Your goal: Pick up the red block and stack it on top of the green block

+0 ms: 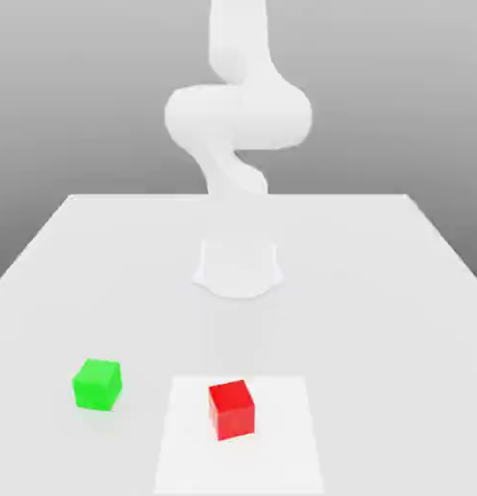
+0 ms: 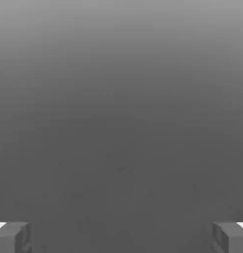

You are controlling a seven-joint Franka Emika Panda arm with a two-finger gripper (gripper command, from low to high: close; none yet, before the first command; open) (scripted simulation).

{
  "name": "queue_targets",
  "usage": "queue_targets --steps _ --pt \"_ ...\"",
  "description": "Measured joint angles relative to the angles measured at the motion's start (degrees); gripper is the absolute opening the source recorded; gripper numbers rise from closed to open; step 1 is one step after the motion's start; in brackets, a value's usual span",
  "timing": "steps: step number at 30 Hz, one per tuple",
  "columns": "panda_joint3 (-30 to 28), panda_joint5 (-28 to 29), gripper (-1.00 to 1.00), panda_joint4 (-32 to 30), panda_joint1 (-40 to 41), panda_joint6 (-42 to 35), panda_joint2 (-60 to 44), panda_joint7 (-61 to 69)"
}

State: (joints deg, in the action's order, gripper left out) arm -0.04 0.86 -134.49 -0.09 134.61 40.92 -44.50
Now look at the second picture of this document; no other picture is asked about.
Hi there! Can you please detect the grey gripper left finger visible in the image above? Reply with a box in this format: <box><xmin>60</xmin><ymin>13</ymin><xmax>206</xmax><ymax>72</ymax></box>
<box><xmin>0</xmin><ymin>221</ymin><xmax>33</xmax><ymax>253</ymax></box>

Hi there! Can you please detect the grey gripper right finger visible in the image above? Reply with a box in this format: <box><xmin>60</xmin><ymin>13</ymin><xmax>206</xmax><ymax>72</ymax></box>
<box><xmin>211</xmin><ymin>221</ymin><xmax>243</xmax><ymax>253</ymax></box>

